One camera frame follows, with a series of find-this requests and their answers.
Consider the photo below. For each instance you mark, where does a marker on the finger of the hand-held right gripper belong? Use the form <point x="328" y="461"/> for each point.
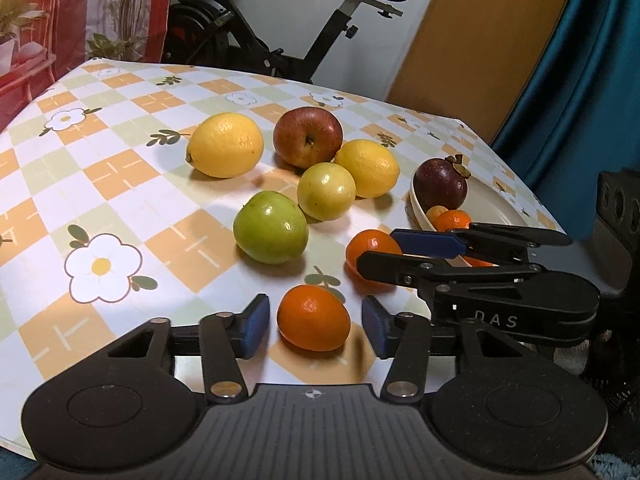
<point x="425" y="242"/>
<point x="385" y="265"/>

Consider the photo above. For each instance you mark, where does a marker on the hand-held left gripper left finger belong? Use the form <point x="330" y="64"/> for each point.
<point x="255" y="322"/>

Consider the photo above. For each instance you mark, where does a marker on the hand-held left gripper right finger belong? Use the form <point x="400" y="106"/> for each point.
<point x="375" y="327"/>

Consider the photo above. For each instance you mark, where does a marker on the white plate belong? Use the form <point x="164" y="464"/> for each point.
<point x="495" y="205"/>

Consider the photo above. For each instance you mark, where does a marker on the yellow lemon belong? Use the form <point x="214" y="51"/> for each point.
<point x="370" y="167"/>
<point x="225" y="145"/>

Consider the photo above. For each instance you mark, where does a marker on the green apple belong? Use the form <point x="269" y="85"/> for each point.
<point x="270" y="227"/>

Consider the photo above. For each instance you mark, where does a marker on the small yellow kumquat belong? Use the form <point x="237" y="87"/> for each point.
<point x="436" y="211"/>

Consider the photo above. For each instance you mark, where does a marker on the small orange tangerine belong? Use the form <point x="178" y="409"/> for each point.
<point x="452" y="221"/>

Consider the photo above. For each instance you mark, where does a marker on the dark purple mangosteen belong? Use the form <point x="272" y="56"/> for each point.
<point x="440" y="185"/>

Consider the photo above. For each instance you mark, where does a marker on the yellow-green apple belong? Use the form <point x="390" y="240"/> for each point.
<point x="325" y="192"/>

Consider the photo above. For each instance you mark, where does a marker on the red apple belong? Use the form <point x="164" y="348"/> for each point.
<point x="305" y="135"/>

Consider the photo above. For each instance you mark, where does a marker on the wooden board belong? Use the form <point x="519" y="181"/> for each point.
<point x="475" y="35"/>

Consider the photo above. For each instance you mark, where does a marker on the teal curtain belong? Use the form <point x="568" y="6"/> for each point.
<point x="575" y="85"/>

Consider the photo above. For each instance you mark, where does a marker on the black exercise bike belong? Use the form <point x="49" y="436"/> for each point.
<point x="240" y="45"/>

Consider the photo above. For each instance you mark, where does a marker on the red and white printed curtain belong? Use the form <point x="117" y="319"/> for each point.
<point x="75" y="10"/>

